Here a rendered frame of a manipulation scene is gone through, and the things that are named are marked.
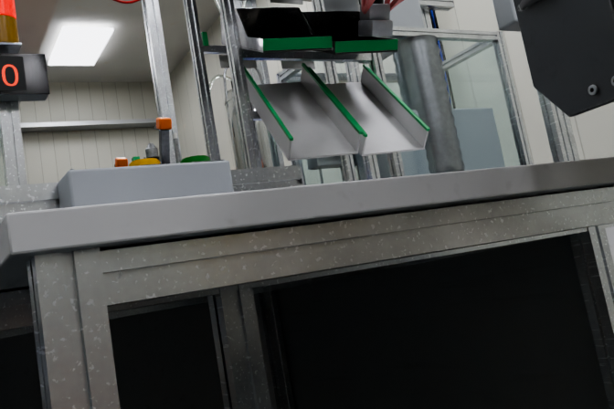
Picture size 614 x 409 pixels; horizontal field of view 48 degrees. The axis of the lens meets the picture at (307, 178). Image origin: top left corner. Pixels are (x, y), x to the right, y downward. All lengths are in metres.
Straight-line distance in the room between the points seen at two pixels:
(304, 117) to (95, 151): 9.55
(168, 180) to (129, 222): 0.38
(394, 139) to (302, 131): 0.18
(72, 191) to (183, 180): 0.14
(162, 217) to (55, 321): 0.10
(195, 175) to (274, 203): 0.35
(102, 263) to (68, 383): 0.09
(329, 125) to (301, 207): 0.71
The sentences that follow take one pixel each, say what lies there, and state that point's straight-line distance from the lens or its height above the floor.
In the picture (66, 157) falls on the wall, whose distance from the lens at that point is 10.68.
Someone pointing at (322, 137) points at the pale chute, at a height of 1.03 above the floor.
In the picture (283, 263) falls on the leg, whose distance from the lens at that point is 0.58.
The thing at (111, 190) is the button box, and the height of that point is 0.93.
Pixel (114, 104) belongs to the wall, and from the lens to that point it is 11.06.
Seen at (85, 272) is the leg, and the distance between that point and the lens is 0.53.
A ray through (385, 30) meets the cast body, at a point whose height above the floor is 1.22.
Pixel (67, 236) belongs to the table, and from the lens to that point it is 0.51.
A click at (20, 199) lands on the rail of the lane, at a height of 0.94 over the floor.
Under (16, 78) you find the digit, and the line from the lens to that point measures 1.26.
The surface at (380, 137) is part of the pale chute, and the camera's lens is 1.31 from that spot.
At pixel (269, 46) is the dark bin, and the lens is 1.23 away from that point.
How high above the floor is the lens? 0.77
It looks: 9 degrees up
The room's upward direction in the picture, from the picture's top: 10 degrees counter-clockwise
